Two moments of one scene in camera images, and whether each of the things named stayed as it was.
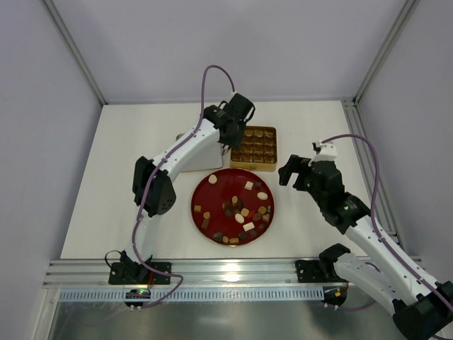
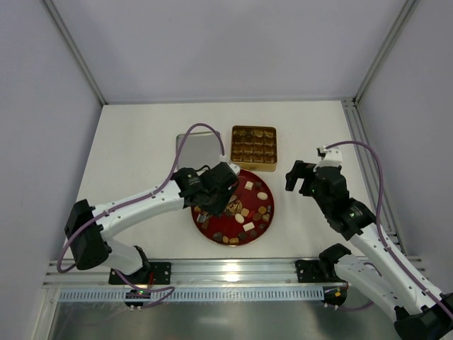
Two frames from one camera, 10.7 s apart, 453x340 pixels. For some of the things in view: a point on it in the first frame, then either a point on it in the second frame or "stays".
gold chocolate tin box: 258,150 stays
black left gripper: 231,138 -> 219,202
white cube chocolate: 248,185 stays
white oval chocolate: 239,218 stays
